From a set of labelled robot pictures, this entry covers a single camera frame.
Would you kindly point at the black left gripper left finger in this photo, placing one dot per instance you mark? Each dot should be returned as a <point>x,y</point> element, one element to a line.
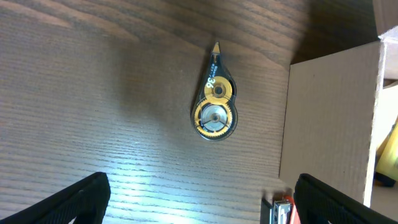
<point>83,202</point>

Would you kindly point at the yellow highlighter pen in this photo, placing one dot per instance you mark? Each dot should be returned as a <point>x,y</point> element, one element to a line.
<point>386,155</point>

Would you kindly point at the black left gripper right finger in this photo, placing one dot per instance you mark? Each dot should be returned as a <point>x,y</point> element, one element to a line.
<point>319,203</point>

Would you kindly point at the open cardboard box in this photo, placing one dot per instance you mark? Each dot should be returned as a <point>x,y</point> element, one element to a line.
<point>334,118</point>

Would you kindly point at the red black stapler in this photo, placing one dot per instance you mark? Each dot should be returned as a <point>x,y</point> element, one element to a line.
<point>283,211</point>

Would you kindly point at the black yellow correction tape dispenser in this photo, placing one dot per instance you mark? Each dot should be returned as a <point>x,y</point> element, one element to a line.
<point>214,115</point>

